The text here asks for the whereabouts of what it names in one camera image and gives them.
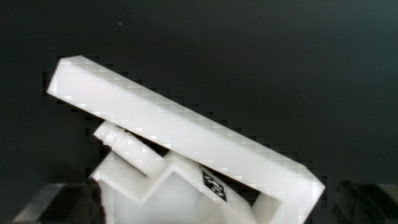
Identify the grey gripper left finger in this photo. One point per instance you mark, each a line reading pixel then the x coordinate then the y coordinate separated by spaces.
pixel 65 204

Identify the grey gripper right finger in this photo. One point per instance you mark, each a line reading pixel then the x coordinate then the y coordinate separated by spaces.
pixel 366 203

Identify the white chair seat part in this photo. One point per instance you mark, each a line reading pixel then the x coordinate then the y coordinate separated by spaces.
pixel 160 189

